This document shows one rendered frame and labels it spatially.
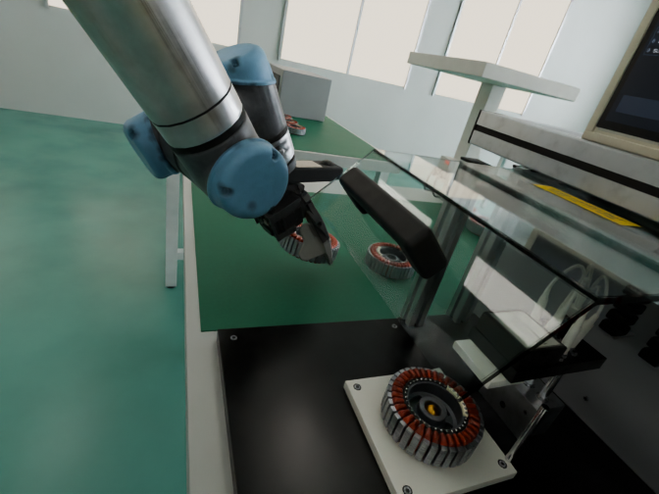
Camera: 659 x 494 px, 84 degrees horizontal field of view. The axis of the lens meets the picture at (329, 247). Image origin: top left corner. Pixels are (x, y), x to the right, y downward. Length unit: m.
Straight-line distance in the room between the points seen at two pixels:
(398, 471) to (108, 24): 0.45
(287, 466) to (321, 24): 4.74
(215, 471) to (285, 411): 0.09
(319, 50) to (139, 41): 4.65
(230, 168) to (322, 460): 0.31
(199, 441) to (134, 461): 0.89
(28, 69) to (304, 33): 2.81
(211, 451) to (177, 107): 0.34
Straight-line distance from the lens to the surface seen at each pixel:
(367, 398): 0.49
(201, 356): 0.54
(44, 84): 4.92
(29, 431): 1.48
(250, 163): 0.33
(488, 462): 0.50
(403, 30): 5.35
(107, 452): 1.38
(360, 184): 0.27
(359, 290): 0.72
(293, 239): 0.64
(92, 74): 4.80
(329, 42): 4.96
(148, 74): 0.31
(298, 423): 0.46
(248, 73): 0.48
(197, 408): 0.49
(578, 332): 0.49
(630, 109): 0.48
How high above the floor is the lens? 1.13
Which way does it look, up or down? 27 degrees down
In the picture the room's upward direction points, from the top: 14 degrees clockwise
